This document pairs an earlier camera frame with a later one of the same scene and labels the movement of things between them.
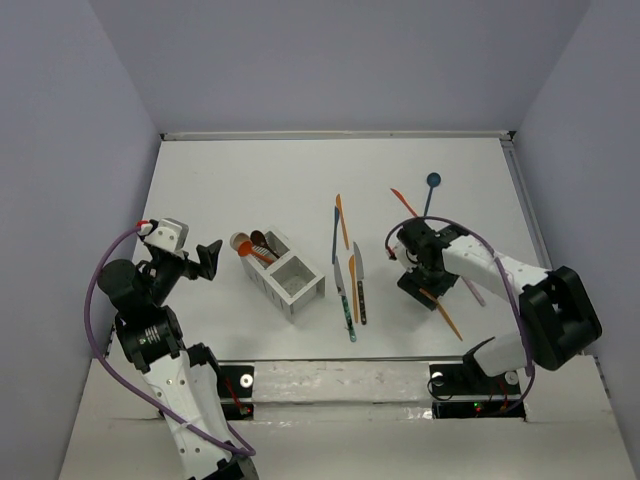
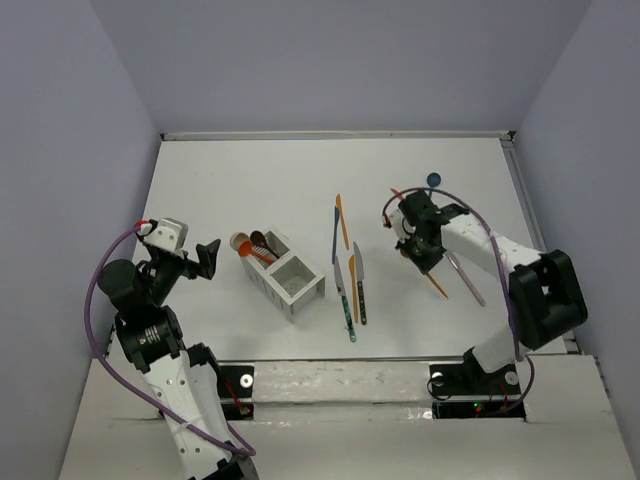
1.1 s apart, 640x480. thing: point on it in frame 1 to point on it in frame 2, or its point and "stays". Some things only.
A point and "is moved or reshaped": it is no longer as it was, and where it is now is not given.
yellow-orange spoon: (443, 310) is moved or reshaped
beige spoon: (237, 238) stays
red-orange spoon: (245, 249) stays
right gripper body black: (433, 281) to (425, 257)
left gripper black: (206, 255) stays
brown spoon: (259, 239) stays
